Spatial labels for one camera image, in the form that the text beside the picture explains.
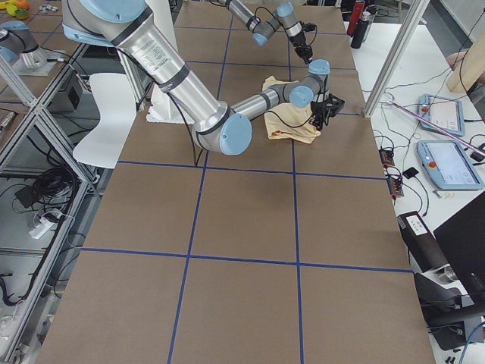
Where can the grey third robot arm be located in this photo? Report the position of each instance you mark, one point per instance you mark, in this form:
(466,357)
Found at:
(21,50)

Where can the blue teach pendant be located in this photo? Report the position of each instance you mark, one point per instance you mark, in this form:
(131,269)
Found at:
(444,112)
(448,166)

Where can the red water bottle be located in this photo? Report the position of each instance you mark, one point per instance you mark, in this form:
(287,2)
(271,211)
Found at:
(357,10)

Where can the white power strip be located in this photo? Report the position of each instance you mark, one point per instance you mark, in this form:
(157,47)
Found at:
(45,223)

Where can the aluminium frame post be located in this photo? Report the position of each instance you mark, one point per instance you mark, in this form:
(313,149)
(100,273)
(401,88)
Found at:
(397,49)

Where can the black monitor stand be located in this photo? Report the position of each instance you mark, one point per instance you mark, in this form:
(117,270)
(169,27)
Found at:
(450,285)

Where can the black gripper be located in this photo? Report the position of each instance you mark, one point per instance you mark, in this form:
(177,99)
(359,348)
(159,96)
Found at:
(317,106)
(300,40)

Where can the reacher grabber stick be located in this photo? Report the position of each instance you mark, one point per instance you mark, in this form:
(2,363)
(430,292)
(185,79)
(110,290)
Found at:
(436,127)

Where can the upper blue teach pendant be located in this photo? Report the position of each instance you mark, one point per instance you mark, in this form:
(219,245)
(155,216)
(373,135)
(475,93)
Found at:
(444,112)

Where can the lower blue teach pendant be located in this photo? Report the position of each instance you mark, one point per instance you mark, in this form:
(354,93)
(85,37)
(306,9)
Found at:
(448,166)

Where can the white plastic chair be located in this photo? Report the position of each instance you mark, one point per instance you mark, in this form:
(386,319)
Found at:
(116,103)

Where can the cream long-sleeve printed shirt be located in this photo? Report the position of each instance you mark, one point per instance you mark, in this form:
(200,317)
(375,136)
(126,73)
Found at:
(287,121)

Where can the black water bottle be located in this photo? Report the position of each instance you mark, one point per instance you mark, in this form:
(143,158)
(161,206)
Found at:
(360,30)

